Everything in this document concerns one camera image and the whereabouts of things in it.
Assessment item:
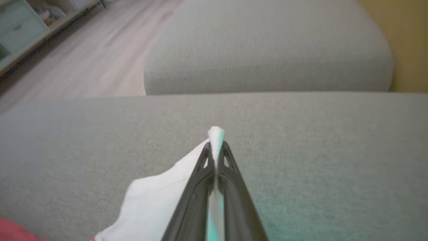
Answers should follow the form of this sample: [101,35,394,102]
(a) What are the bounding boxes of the red shorts with white lining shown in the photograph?
[0,126,225,241]

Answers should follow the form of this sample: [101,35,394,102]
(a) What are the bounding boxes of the grey sofa side cushion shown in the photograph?
[144,0,394,96]

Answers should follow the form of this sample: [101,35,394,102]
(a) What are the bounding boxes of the pale green shelf cabinet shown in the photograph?
[0,0,107,76]

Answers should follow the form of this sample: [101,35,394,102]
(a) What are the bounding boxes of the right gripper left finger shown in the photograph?
[162,142,216,241]

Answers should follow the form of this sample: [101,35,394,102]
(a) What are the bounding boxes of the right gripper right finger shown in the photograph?
[217,141,269,241]

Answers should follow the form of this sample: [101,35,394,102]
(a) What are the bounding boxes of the grey sofa seat cushion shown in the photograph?
[0,92,428,241]

